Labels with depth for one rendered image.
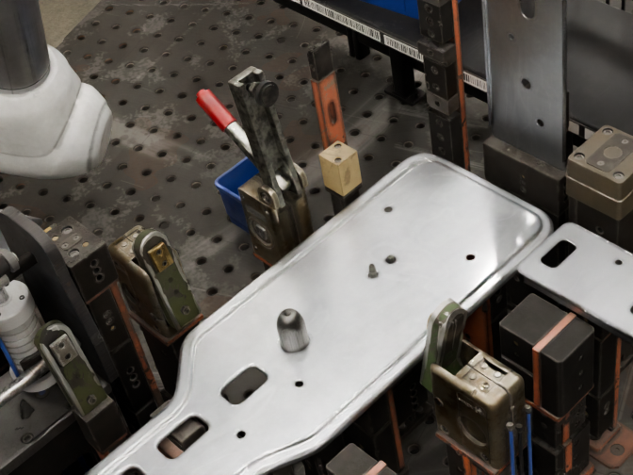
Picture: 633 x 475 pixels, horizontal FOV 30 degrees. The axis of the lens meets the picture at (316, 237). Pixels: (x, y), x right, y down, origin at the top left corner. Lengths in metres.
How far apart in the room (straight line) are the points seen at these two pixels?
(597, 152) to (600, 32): 0.27
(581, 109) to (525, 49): 0.15
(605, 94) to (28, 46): 0.77
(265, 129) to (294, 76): 0.81
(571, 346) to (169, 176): 0.92
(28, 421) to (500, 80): 0.68
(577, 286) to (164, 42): 1.21
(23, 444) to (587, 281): 0.65
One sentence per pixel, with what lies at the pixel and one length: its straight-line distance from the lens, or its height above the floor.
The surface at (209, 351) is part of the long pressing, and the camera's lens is 1.33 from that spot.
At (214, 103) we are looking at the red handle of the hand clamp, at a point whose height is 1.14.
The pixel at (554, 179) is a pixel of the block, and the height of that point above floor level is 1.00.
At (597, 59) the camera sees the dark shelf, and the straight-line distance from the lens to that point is 1.58.
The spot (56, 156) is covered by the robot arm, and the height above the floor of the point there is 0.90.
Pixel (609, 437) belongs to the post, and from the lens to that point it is 1.56.
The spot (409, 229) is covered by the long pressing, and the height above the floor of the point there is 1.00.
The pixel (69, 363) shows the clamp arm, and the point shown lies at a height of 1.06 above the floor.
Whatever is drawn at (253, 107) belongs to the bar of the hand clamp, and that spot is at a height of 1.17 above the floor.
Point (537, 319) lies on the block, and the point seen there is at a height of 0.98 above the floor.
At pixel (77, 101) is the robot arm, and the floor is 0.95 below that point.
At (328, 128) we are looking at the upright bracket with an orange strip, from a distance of 1.43.
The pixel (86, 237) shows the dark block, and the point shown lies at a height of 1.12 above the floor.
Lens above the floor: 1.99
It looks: 45 degrees down
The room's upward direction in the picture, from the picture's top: 12 degrees counter-clockwise
